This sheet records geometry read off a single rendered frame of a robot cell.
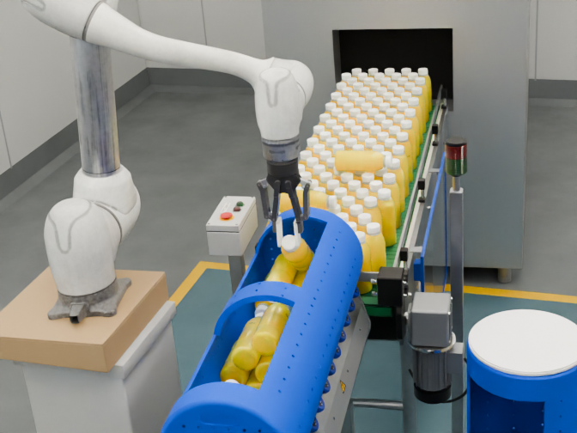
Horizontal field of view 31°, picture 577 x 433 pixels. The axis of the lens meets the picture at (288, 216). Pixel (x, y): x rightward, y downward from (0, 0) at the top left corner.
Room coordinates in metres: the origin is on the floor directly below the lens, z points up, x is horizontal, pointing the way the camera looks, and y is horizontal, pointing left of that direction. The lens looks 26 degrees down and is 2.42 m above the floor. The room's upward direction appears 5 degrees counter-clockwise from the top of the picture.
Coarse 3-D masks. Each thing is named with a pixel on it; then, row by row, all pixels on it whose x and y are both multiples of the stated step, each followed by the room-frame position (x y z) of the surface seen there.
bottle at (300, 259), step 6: (300, 246) 2.30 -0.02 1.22; (306, 246) 2.32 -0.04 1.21; (282, 252) 2.31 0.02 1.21; (288, 252) 2.29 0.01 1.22; (294, 252) 2.29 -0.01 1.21; (300, 252) 2.29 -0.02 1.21; (306, 252) 2.31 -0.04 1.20; (312, 252) 2.38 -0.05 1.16; (288, 258) 2.30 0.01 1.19; (294, 258) 2.30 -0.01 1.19; (300, 258) 2.30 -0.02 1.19; (306, 258) 2.33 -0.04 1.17; (312, 258) 2.37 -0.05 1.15; (294, 264) 2.33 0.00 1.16; (300, 264) 2.33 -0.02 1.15; (306, 264) 2.35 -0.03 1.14; (300, 270) 2.38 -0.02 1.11; (306, 270) 2.38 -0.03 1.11
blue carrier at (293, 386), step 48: (336, 240) 2.36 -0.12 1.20; (240, 288) 2.30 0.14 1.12; (288, 288) 2.08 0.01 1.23; (336, 288) 2.18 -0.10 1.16; (288, 336) 1.91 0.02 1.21; (336, 336) 2.07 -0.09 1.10; (192, 384) 1.90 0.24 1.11; (240, 384) 1.71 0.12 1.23; (288, 384) 1.76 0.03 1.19; (192, 432) 1.67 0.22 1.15; (240, 432) 1.65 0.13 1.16; (288, 432) 1.65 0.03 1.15
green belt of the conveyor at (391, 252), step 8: (432, 112) 4.01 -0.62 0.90; (424, 136) 3.76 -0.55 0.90; (432, 136) 3.75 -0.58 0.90; (424, 144) 3.67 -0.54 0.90; (416, 160) 3.53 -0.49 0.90; (416, 168) 3.45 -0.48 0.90; (416, 192) 3.24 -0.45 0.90; (408, 200) 3.19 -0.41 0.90; (400, 232) 2.96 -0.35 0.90; (408, 232) 2.95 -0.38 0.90; (392, 248) 2.85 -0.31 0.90; (392, 256) 2.80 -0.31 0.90; (392, 264) 2.75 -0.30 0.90; (400, 264) 2.76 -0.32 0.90; (376, 288) 2.62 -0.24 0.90; (368, 296) 2.58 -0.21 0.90; (376, 296) 2.57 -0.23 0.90; (368, 304) 2.55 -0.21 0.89; (376, 304) 2.54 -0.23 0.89; (368, 312) 2.55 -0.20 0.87; (376, 312) 2.54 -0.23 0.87; (384, 312) 2.53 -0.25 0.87; (392, 312) 2.56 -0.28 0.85
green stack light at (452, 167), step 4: (448, 160) 2.79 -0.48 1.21; (452, 160) 2.79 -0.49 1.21; (456, 160) 2.78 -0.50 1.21; (460, 160) 2.78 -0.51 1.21; (464, 160) 2.79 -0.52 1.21; (448, 164) 2.79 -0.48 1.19; (452, 164) 2.78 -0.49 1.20; (456, 164) 2.78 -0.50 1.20; (460, 164) 2.78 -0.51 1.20; (464, 164) 2.79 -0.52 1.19; (448, 168) 2.79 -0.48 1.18; (452, 168) 2.78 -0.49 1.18; (456, 168) 2.78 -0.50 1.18; (460, 168) 2.78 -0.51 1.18; (464, 168) 2.79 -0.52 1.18; (448, 172) 2.80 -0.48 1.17; (452, 172) 2.78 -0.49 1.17; (456, 172) 2.78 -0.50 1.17; (460, 172) 2.78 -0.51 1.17; (464, 172) 2.79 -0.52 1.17
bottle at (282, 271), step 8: (280, 256) 2.44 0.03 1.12; (280, 264) 2.39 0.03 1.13; (288, 264) 2.40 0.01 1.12; (272, 272) 2.35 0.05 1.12; (280, 272) 2.35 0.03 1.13; (288, 272) 2.36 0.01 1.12; (296, 272) 2.42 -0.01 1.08; (272, 280) 2.32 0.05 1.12; (280, 280) 2.32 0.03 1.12; (288, 280) 2.34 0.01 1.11
